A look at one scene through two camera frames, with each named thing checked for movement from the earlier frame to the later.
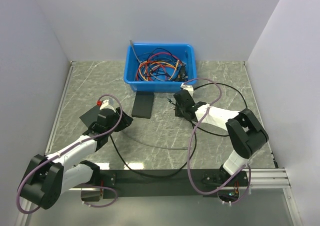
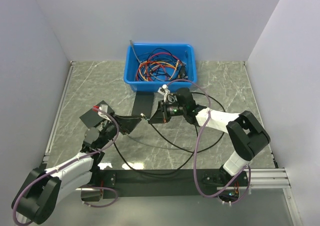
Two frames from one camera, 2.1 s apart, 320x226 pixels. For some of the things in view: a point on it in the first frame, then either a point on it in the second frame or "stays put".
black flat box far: (143, 105) stays put
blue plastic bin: (186, 52) stays put
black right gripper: (177, 113) to (161, 115)
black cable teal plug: (171, 102) to (183, 149)
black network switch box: (91, 116) stays put
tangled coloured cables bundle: (159, 65) stays put
